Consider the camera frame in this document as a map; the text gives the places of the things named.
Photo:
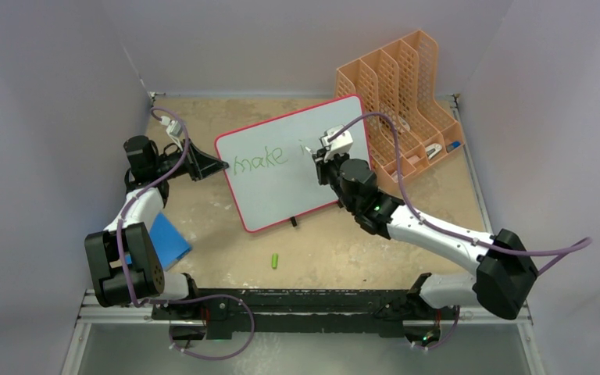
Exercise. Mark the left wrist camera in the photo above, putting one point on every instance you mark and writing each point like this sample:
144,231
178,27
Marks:
173,130

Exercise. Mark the white stapler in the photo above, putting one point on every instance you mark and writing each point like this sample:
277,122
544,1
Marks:
433,150

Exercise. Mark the pink framed whiteboard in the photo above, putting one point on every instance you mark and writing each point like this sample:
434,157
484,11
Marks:
271,176

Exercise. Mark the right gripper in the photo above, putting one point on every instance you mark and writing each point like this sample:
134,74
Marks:
323,166

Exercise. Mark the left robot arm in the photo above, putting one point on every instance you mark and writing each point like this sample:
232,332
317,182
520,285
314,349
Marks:
124,265

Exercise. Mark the black base bar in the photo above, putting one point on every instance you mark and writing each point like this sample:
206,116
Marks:
391,313

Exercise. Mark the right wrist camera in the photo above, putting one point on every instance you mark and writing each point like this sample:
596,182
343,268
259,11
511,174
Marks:
335,141

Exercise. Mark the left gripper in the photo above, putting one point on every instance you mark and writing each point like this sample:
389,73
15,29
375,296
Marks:
199,166

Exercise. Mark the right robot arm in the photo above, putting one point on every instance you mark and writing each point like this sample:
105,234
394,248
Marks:
498,274

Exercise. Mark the orange file organizer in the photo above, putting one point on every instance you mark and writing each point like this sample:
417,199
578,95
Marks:
398,80

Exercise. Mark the blue book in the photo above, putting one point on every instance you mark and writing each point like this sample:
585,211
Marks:
151,233

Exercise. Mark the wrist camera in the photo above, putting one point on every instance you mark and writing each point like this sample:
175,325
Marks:
173,130
335,141

